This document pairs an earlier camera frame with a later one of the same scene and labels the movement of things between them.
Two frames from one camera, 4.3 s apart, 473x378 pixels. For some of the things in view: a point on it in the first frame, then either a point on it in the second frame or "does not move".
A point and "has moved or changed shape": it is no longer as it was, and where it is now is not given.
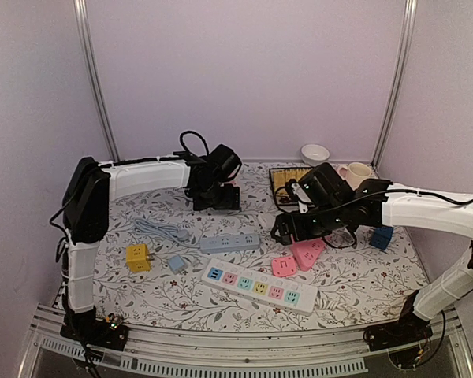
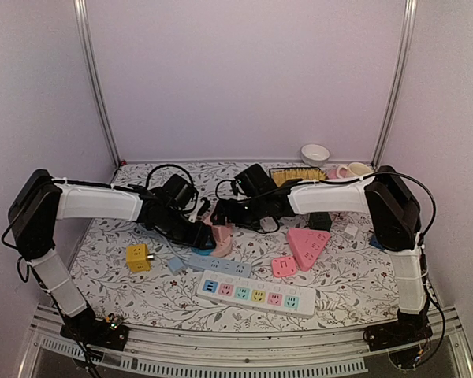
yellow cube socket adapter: x=136 y=258 does not move
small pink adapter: x=283 y=267 does not move
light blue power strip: x=229 y=243 to x=218 y=265
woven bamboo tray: x=281 y=176 does not move
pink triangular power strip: x=306 y=252 does not move
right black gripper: x=282 y=220 to x=221 y=214
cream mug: x=355 y=173 does not move
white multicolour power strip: x=291 y=292 has moved or changed shape
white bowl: x=314 y=153 does not move
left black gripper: x=231 y=201 to x=198 y=237
